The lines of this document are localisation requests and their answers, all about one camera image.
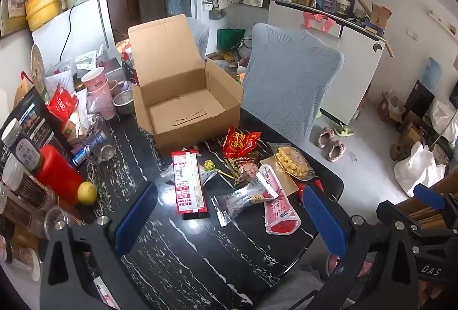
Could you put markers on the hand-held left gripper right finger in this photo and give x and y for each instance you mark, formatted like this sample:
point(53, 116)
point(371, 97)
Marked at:
point(325, 224)

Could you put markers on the round woven plate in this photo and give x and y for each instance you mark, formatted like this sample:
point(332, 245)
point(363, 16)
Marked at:
point(37, 65)

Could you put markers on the yellow pot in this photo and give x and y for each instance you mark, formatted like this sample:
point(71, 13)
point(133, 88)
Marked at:
point(41, 9)

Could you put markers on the white plastic bag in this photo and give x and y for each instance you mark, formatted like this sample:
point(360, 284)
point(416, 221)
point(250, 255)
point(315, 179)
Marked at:
point(418, 170)

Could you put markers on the red plastic container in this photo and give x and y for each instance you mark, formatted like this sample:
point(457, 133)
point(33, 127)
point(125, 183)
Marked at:
point(59, 177)

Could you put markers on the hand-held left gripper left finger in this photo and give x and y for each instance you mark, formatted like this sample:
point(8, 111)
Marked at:
point(136, 217)

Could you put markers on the green yellow lollipop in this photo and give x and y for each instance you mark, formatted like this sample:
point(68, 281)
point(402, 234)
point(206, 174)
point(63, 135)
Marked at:
point(210, 165)

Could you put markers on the light blue covered chair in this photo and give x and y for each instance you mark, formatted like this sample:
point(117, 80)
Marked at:
point(198, 34)
point(289, 81)

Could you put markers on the red yellow-print snack bag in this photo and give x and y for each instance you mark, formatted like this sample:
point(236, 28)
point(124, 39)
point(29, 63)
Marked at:
point(239, 143)

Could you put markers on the yellow lemon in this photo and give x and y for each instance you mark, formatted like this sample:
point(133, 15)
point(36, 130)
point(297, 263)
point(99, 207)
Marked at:
point(87, 192)

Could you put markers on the cardboard box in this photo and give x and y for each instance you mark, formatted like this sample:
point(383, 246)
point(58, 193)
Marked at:
point(179, 95)

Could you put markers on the clear silver snack packet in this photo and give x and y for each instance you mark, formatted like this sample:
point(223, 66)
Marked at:
point(236, 202)

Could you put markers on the green sandal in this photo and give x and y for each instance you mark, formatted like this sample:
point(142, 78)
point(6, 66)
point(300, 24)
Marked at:
point(344, 131)

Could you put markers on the pink slipper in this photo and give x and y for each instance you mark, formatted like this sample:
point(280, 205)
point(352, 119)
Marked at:
point(336, 150)
point(324, 136)

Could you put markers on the brown spice jar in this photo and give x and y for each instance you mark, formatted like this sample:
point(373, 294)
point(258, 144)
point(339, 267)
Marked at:
point(28, 186)

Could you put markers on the red paper packet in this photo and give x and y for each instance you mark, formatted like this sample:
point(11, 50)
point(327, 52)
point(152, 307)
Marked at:
point(62, 104)

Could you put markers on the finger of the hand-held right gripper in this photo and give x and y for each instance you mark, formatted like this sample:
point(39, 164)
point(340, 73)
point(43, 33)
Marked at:
point(388, 211)
point(429, 195)

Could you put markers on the clear bag of yellow puffs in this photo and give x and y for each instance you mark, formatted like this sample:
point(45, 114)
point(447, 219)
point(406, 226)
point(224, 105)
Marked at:
point(291, 159)

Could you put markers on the pink white pouch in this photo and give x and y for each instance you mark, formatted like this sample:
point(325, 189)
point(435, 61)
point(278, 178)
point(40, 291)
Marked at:
point(281, 215)

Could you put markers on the long red white snack packet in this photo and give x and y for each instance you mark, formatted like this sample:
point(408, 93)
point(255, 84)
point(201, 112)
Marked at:
point(189, 184)

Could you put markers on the white pillow snack packet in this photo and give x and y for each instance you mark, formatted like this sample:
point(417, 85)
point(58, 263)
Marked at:
point(207, 174)

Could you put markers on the brown green-edged snack packet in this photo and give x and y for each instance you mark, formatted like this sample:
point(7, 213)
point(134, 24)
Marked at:
point(245, 168)

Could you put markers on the person's grey trousers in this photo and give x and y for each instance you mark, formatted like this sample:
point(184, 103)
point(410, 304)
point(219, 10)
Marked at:
point(293, 290)

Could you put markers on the black printed box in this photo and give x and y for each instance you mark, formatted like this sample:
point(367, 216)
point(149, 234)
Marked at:
point(32, 116)

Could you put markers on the steel bowl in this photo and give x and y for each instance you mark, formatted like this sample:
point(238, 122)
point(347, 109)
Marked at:
point(123, 100)

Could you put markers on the glass pitcher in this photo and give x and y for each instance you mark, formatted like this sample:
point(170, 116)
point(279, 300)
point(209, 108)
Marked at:
point(96, 138)

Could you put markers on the white fridge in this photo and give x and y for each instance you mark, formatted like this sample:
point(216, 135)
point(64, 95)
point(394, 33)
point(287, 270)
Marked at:
point(86, 31)

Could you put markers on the white cabinet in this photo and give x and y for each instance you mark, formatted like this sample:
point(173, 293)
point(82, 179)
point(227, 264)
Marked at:
point(350, 63)

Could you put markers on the small red snack packet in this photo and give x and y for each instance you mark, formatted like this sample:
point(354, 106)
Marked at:
point(315, 187)

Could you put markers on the green bag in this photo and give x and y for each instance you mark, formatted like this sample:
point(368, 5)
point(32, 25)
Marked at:
point(230, 38)

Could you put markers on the gold box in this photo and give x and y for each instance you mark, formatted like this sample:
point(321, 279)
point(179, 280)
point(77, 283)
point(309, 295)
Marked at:
point(291, 188)

